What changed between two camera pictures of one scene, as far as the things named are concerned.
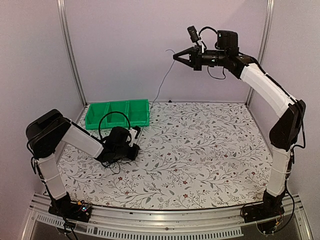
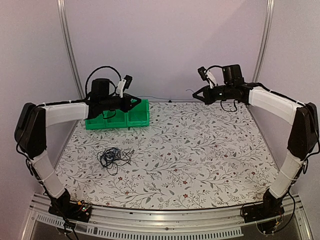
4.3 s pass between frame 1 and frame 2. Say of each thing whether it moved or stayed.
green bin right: stayed
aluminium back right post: stayed
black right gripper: moved
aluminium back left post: stayed
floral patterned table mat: stayed
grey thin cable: moved
